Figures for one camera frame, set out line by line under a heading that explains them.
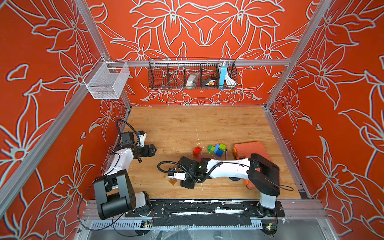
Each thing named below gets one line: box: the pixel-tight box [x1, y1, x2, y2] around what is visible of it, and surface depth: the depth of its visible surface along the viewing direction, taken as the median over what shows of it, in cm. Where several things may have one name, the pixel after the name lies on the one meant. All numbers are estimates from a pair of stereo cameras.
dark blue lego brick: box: [213, 144, 224, 158], surface depth 94 cm
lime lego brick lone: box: [219, 143, 227, 152], surface depth 95 cm
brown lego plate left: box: [168, 178, 177, 186], surface depth 83 cm
